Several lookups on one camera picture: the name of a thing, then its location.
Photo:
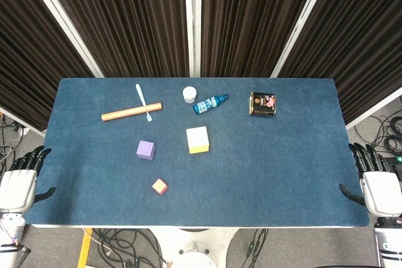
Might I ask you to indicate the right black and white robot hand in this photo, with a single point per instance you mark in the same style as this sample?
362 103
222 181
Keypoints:
381 191

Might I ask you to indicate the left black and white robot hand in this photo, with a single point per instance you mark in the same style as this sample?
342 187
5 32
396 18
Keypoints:
17 189

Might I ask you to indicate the purple foam cube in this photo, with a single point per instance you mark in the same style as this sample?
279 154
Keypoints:
145 148

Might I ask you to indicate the small red cube cream face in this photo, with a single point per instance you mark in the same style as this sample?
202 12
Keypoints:
159 185

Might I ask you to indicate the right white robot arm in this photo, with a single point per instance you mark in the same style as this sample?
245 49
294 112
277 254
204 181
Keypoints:
389 243

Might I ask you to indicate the black power strip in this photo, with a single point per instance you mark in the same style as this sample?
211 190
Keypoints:
394 159

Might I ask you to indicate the yellow floor strip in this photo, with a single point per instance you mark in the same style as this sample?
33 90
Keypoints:
84 247

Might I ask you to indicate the dark pleated curtain panel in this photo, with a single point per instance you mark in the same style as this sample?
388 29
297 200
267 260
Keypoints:
361 45
125 20
251 20
28 61

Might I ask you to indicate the blue felt table mat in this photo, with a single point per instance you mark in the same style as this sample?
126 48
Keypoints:
251 170

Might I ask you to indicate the black luncheon meat tin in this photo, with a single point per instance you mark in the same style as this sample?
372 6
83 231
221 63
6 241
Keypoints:
263 104

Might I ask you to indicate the light blue plastic spoon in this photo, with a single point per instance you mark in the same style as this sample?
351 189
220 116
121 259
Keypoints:
140 93

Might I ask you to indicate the large yellow and white cube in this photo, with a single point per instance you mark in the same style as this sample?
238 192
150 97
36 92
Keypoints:
197 137

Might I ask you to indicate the blue spray bottle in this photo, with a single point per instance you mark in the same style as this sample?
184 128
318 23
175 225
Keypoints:
205 105

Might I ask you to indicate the white round jar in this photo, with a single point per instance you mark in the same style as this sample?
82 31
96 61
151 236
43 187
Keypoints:
189 93

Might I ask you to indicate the white partition frame post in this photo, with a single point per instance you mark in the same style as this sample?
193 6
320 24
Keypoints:
303 20
63 17
192 20

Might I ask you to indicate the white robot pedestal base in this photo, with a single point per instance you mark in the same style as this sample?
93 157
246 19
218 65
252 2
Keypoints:
194 249

